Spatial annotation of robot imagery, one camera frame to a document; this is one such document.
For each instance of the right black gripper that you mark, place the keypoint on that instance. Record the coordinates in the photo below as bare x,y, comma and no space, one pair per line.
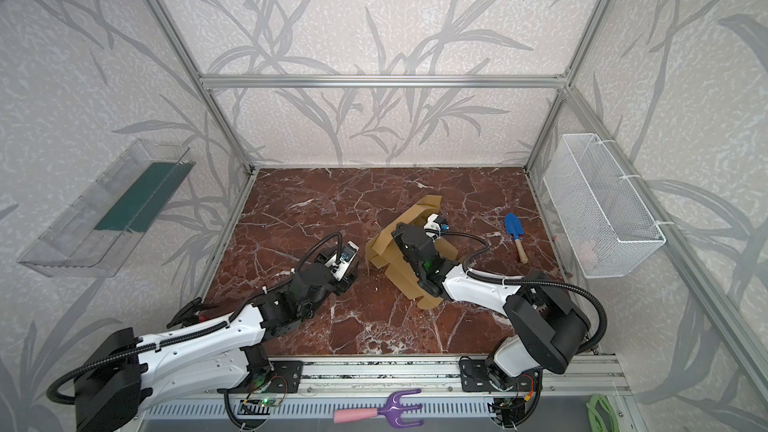
405,239

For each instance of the brown cardboard box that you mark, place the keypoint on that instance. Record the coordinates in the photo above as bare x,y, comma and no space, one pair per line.
383,252

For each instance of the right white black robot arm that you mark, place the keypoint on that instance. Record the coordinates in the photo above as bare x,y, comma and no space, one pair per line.
553,321

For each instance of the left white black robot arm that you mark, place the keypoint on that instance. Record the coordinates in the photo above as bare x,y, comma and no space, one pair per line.
128,374

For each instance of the small green lit circuit board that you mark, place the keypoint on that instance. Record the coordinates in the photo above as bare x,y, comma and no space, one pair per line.
259,407

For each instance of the purple pink garden fork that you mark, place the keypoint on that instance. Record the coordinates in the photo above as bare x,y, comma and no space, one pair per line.
392,411

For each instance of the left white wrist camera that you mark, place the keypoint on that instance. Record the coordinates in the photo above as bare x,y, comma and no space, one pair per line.
344,264

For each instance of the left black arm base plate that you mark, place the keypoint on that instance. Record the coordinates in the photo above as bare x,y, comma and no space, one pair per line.
283,378

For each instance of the blue trowel wooden handle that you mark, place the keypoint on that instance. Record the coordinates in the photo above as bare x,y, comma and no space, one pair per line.
513,226

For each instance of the red black handled tool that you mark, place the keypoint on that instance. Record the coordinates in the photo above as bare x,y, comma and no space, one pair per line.
191,314

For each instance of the aluminium front rail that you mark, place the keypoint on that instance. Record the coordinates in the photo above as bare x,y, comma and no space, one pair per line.
436,376

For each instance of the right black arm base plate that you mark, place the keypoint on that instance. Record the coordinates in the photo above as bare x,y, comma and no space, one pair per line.
498,375

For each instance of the white wire mesh basket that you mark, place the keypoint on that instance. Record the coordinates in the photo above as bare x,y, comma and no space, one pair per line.
608,226

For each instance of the clear plastic wall bin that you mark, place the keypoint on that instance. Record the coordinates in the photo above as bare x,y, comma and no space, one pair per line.
95,235

